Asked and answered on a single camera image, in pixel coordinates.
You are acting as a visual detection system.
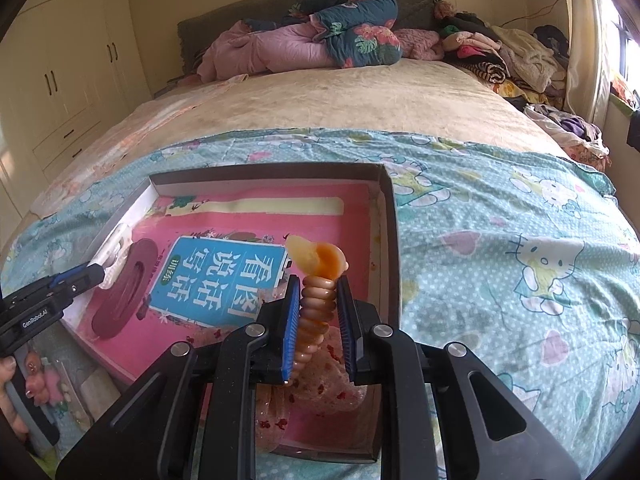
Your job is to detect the beige curtain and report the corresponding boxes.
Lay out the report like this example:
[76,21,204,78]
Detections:
[559,0,623,128]

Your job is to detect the blue cartoon printed bedsheet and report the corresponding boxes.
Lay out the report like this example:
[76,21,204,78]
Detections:
[0,127,640,480]

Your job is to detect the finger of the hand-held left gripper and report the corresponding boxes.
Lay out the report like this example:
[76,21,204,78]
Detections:
[47,277,103,308]
[47,264,107,288]

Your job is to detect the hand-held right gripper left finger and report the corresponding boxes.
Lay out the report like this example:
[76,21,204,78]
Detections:
[55,275,302,480]

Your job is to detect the pile of clothes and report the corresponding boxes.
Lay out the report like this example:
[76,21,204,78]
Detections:
[434,7,572,107]

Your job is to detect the beige bedspread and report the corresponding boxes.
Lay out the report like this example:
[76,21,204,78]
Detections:
[27,55,573,218]

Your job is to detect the clear bag with red dots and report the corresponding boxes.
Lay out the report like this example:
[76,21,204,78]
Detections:
[254,337,370,455]

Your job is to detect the pink children's book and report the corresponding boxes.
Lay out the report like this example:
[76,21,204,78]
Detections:
[75,182,375,453]

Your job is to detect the dark red hair clip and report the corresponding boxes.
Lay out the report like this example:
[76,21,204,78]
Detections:
[92,238,159,342]

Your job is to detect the yellow plastic clip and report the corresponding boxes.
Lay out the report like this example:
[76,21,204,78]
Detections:
[283,234,350,387]

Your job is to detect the shallow cardboard box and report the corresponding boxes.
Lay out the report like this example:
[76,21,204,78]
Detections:
[60,162,402,464]

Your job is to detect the pink quilt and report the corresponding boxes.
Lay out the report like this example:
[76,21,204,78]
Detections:
[194,14,343,82]

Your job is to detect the pink knitted garment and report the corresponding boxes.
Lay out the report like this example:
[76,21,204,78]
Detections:
[394,28,447,61]

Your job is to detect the dark blue floral quilt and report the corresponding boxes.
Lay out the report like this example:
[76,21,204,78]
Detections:
[242,0,404,69]

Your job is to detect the person's left hand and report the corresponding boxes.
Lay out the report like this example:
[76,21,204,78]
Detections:
[0,355,32,442]

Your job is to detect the white hair clip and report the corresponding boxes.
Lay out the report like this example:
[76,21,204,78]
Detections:
[91,222,137,292]

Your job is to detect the crumpled purple and white clothes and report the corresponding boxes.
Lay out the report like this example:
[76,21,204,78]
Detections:
[522,102,612,162]

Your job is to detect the cream wardrobe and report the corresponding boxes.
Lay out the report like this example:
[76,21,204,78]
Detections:
[0,0,153,213]

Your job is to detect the grey headboard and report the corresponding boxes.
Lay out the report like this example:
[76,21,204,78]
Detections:
[176,0,444,70]

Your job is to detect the window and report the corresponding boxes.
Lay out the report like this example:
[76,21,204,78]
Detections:
[600,0,640,113]

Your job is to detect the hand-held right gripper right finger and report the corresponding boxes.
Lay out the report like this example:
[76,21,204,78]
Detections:
[335,275,582,480]

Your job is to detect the orange toy figure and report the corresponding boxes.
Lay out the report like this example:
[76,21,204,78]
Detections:
[24,347,96,427]

